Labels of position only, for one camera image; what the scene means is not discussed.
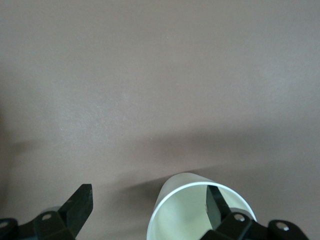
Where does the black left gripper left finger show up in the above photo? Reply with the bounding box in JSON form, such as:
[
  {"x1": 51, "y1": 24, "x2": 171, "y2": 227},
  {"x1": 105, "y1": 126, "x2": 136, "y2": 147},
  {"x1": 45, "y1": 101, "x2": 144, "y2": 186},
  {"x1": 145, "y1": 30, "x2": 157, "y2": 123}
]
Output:
[{"x1": 0, "y1": 183, "x2": 94, "y2": 240}]

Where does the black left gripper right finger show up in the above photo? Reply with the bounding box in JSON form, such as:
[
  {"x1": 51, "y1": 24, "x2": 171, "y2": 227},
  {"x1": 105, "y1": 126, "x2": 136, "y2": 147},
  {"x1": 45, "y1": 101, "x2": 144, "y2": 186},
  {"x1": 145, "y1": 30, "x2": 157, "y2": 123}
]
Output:
[{"x1": 202, "y1": 186, "x2": 309, "y2": 240}]

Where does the white plastic cup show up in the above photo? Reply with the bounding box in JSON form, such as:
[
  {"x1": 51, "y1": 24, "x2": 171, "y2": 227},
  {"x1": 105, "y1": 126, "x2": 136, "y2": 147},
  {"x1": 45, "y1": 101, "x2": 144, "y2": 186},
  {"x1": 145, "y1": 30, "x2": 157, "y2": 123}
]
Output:
[{"x1": 146, "y1": 172, "x2": 258, "y2": 240}]

